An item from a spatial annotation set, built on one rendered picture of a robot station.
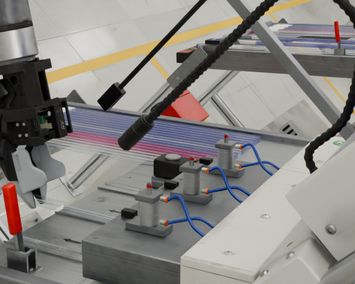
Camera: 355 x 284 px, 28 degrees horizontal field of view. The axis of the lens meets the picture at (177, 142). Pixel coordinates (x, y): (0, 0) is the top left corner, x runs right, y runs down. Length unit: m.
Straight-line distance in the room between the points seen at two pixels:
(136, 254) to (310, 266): 0.24
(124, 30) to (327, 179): 3.04
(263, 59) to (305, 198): 1.58
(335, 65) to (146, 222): 1.37
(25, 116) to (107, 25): 2.55
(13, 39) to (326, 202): 0.53
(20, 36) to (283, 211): 0.42
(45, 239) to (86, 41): 2.40
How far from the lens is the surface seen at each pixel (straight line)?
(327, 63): 2.11
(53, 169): 1.05
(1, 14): 0.98
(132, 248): 0.78
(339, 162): 0.58
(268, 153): 1.29
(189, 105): 1.87
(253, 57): 2.18
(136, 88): 3.29
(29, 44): 0.99
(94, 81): 3.12
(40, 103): 0.98
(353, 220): 0.60
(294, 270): 0.60
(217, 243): 0.75
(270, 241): 0.76
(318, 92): 0.93
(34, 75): 0.98
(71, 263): 0.89
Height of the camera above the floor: 1.67
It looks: 31 degrees down
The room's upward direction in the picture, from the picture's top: 47 degrees clockwise
